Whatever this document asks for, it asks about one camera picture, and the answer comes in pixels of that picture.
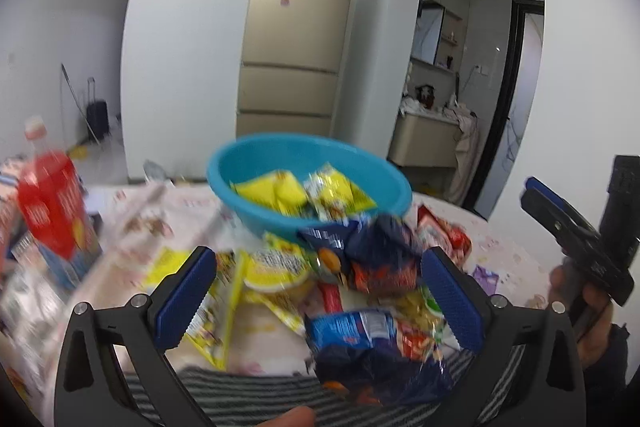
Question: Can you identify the black suitcase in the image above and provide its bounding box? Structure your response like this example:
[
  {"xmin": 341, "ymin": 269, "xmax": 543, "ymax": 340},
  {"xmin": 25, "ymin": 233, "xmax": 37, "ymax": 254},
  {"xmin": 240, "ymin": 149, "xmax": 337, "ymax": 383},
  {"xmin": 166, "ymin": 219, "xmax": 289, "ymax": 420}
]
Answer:
[{"xmin": 86, "ymin": 78, "xmax": 109, "ymax": 142}]

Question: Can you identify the round yellow cracker packet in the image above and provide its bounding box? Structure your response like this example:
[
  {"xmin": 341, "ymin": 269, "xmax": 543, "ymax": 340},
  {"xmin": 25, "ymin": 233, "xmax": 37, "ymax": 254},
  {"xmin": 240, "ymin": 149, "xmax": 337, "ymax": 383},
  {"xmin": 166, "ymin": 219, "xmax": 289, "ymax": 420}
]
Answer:
[{"xmin": 240, "ymin": 234, "xmax": 321, "ymax": 304}]

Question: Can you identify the small red snack packet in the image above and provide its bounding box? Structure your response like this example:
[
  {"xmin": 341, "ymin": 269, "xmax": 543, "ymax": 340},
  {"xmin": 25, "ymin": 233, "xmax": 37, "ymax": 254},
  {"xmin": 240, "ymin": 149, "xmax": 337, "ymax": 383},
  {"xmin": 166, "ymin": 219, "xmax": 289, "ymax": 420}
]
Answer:
[{"xmin": 317, "ymin": 282, "xmax": 347, "ymax": 316}]

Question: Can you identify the red drink bottle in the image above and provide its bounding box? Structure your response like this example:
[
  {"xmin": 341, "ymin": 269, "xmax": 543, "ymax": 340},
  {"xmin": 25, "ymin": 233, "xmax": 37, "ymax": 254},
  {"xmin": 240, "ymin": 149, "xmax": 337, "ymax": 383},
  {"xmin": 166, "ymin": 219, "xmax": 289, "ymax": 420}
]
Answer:
[{"xmin": 15, "ymin": 116, "xmax": 106, "ymax": 290}]

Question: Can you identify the blue plastic bowl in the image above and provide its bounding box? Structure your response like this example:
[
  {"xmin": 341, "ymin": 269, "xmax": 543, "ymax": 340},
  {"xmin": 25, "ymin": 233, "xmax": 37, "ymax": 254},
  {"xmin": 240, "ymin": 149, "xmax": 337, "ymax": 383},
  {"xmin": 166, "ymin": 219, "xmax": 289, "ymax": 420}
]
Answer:
[{"xmin": 206, "ymin": 133, "xmax": 413, "ymax": 244}]

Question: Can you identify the long yellow snack packet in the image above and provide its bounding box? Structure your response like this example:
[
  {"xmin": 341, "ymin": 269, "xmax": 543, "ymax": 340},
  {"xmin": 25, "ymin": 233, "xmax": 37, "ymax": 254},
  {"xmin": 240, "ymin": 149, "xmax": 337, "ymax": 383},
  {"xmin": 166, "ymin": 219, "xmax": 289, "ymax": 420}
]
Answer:
[{"xmin": 184, "ymin": 252, "xmax": 247, "ymax": 370}]

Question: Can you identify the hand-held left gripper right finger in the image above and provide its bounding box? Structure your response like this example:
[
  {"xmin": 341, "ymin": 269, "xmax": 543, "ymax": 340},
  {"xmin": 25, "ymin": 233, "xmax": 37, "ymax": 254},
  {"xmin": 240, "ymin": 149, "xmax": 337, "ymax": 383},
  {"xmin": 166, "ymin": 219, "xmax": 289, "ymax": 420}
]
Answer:
[{"xmin": 420, "ymin": 246, "xmax": 587, "ymax": 427}]

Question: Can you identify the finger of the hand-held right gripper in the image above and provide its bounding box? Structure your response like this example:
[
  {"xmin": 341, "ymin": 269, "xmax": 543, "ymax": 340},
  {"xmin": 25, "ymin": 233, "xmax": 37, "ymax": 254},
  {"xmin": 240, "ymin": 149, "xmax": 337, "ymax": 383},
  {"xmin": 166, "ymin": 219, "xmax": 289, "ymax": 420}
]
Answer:
[
  {"xmin": 525, "ymin": 176, "xmax": 590, "ymax": 230},
  {"xmin": 520, "ymin": 191, "xmax": 573, "ymax": 254}
]

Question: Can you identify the flat yellow snack packet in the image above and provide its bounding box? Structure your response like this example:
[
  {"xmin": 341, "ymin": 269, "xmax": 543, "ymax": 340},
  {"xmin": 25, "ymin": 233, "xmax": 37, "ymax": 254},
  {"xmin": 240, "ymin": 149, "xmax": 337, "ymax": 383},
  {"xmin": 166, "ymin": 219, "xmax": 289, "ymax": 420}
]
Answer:
[{"xmin": 144, "ymin": 248, "xmax": 195, "ymax": 294}]

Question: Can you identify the broom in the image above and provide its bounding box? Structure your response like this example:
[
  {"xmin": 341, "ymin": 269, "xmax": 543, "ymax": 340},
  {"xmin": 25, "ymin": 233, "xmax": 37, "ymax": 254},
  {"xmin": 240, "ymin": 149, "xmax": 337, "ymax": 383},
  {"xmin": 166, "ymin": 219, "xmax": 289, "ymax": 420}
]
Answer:
[{"xmin": 61, "ymin": 63, "xmax": 99, "ymax": 142}]

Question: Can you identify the striped clothing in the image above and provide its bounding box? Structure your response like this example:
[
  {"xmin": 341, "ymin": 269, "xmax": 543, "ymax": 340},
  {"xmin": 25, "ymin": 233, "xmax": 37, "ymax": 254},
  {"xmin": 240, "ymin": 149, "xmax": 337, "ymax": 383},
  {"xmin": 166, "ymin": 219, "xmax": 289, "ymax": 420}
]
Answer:
[{"xmin": 120, "ymin": 347, "xmax": 532, "ymax": 427}]

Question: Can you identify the black door frame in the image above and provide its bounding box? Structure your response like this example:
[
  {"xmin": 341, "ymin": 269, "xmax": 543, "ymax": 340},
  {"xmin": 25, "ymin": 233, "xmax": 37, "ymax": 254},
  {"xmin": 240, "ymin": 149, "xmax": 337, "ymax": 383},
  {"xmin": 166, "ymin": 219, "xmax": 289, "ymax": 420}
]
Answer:
[{"xmin": 472, "ymin": 0, "xmax": 546, "ymax": 219}]

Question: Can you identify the small purple snack packet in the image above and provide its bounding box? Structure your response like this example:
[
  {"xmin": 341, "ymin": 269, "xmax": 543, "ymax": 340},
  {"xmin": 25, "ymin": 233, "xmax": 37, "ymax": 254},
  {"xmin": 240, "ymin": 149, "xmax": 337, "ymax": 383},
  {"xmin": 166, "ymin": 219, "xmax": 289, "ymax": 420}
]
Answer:
[{"xmin": 472, "ymin": 264, "xmax": 501, "ymax": 293}]

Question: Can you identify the pink printed blanket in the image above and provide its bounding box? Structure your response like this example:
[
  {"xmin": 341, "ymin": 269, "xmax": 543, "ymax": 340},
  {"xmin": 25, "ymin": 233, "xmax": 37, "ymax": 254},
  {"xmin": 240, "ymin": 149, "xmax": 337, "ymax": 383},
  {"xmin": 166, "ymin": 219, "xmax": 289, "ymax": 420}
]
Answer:
[{"xmin": 0, "ymin": 157, "xmax": 566, "ymax": 408}]

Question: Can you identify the person's right hand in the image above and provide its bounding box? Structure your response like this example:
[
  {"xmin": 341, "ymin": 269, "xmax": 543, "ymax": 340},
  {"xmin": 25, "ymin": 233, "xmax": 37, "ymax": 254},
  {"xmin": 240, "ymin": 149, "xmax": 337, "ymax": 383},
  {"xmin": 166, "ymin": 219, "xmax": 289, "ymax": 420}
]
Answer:
[{"xmin": 549, "ymin": 266, "xmax": 615, "ymax": 369}]

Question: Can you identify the beige refrigerator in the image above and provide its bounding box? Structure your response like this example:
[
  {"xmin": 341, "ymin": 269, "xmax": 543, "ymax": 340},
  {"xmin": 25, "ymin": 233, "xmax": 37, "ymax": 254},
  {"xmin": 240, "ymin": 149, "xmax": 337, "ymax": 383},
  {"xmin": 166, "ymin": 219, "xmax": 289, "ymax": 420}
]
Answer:
[{"xmin": 236, "ymin": 0, "xmax": 361, "ymax": 142}]

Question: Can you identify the beige vanity cabinet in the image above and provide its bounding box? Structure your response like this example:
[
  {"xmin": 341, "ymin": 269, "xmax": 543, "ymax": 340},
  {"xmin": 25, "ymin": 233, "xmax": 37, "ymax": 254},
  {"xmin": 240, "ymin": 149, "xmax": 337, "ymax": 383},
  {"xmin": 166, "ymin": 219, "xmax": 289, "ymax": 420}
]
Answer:
[{"xmin": 389, "ymin": 109, "xmax": 463, "ymax": 168}]

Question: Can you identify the hanging beige towel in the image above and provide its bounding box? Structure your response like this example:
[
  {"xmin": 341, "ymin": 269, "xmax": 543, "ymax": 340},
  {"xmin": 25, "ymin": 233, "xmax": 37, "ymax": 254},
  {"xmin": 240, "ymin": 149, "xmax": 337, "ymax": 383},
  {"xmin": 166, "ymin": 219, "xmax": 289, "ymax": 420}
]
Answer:
[{"xmin": 451, "ymin": 107, "xmax": 482, "ymax": 204}]

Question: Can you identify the mirror cabinet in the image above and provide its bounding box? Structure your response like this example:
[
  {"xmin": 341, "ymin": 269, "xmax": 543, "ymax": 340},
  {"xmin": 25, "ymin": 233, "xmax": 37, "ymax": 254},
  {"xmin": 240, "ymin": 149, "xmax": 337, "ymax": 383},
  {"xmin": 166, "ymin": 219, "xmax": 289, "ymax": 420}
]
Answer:
[{"xmin": 412, "ymin": 0, "xmax": 463, "ymax": 70}]

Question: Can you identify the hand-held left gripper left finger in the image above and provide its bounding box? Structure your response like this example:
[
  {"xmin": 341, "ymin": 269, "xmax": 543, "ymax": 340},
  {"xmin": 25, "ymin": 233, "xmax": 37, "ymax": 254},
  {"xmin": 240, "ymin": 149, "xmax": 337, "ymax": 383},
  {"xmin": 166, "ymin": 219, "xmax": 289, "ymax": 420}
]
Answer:
[{"xmin": 54, "ymin": 246, "xmax": 221, "ymax": 427}]

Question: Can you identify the person's right forearm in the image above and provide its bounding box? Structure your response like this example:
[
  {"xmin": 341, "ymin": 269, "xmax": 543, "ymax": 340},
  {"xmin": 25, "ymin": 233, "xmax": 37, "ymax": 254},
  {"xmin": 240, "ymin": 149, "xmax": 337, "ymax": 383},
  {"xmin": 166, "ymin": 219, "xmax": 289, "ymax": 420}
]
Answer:
[{"xmin": 581, "ymin": 322, "xmax": 632, "ymax": 427}]

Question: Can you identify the crumpled clear plastic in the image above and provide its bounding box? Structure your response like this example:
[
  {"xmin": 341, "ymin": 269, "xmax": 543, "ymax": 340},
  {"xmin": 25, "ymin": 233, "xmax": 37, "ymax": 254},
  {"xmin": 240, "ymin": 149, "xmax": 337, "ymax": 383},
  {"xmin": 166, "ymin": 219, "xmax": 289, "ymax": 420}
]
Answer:
[{"xmin": 144, "ymin": 159, "xmax": 174, "ymax": 184}]

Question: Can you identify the person's left hand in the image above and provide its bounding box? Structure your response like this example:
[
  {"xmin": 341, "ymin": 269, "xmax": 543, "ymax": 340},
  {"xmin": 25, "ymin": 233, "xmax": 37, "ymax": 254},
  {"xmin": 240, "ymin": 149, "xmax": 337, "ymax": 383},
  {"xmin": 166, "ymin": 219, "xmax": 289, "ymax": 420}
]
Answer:
[{"xmin": 252, "ymin": 407, "xmax": 317, "ymax": 427}]

